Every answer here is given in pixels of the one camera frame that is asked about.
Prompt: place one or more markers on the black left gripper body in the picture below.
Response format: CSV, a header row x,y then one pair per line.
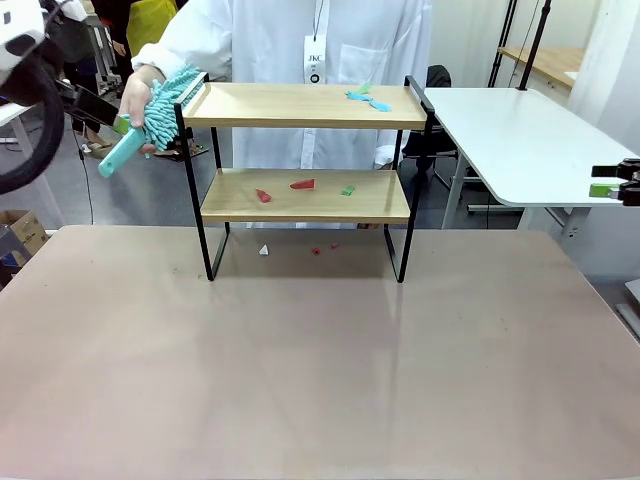
x,y
64,92

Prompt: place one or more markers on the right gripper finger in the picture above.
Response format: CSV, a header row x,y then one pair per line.
x,y
627,169
605,190

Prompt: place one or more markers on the teal microfibre duster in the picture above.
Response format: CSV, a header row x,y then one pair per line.
x,y
165,110

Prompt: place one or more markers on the person's left forearm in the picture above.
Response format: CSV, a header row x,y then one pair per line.
x,y
385,152

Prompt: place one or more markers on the person's right forearm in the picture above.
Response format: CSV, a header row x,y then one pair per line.
x,y
165,57

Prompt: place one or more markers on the two-tier wooden shelf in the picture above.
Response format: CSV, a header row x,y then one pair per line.
x,y
300,105

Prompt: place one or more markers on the person's right hand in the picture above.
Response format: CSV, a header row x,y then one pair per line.
x,y
134,97

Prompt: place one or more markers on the person in dark clothes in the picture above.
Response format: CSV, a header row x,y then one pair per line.
x,y
75,45

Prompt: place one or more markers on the white side table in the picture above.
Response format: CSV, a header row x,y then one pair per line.
x,y
525,140

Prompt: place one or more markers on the person in yellow clothes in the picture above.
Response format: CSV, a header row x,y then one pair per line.
x,y
150,25

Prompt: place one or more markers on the wooden desk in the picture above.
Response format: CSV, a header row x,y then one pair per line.
x,y
550,60

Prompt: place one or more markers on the cardboard box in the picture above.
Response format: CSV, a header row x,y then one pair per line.
x,y
25,230

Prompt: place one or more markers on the black stand pole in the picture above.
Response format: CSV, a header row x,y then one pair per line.
x,y
532,55

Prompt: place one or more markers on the black tripod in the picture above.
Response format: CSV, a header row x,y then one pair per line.
x,y
501,50

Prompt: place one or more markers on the small red paper scrap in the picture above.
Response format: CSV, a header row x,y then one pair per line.
x,y
264,196

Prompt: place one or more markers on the person in white lab coat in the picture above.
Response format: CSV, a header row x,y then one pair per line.
x,y
280,40

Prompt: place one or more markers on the black chair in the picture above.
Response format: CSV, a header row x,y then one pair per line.
x,y
439,77

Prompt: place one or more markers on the white paper scrap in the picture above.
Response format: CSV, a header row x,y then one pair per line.
x,y
264,251

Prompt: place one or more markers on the large red paper scrap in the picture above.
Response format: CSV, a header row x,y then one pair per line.
x,y
305,185

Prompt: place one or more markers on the white name badge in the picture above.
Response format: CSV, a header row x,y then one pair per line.
x,y
315,60

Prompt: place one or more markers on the teal paper scrap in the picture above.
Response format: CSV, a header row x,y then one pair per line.
x,y
382,106

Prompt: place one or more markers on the green paper scrap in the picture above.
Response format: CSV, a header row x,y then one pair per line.
x,y
365,89
348,190

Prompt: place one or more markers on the grey metal bracket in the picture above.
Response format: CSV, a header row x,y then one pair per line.
x,y
632,310

